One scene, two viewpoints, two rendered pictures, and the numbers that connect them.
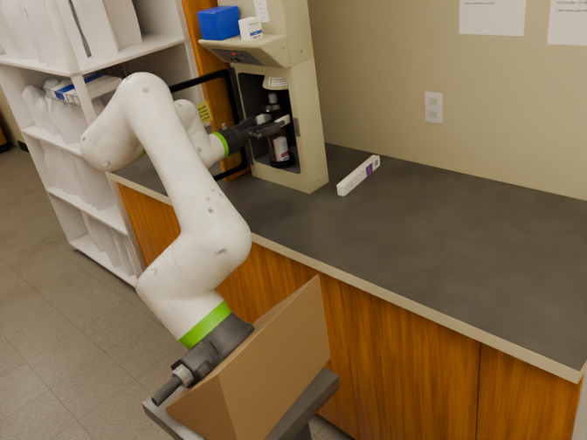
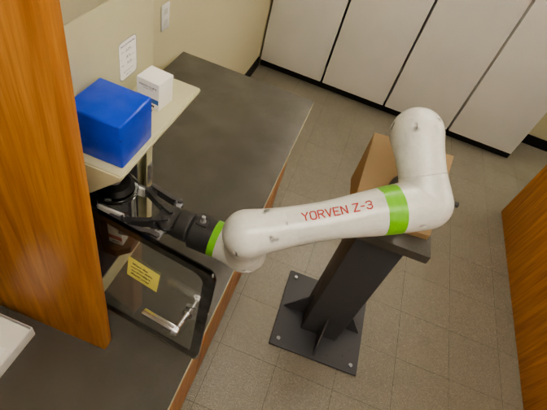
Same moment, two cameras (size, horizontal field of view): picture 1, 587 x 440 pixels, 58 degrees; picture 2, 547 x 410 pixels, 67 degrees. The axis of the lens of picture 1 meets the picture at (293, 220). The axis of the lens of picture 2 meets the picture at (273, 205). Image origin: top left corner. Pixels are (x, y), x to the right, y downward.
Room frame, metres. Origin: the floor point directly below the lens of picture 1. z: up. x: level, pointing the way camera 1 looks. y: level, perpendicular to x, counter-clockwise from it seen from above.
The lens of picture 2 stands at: (2.01, 0.72, 2.04)
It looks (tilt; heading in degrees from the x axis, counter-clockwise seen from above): 47 degrees down; 225
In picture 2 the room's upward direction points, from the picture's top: 19 degrees clockwise
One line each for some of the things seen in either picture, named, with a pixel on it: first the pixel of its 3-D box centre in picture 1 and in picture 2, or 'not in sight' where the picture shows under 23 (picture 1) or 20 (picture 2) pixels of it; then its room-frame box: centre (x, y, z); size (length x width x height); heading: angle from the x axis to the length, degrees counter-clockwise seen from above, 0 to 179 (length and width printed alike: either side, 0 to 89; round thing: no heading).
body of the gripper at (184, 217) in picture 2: (243, 134); (175, 221); (1.73, 0.12, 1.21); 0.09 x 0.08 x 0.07; 131
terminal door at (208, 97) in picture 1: (204, 133); (146, 290); (1.86, 0.27, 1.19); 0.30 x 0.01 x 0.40; 124
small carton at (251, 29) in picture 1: (251, 28); (155, 88); (1.75, 0.03, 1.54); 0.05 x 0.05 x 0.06; 36
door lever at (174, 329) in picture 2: not in sight; (166, 316); (1.84, 0.35, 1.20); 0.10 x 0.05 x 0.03; 124
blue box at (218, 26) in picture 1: (219, 23); (111, 122); (1.87, 0.13, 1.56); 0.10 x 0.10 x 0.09; 41
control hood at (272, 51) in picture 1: (243, 52); (139, 136); (1.80, 0.07, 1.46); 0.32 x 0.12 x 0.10; 41
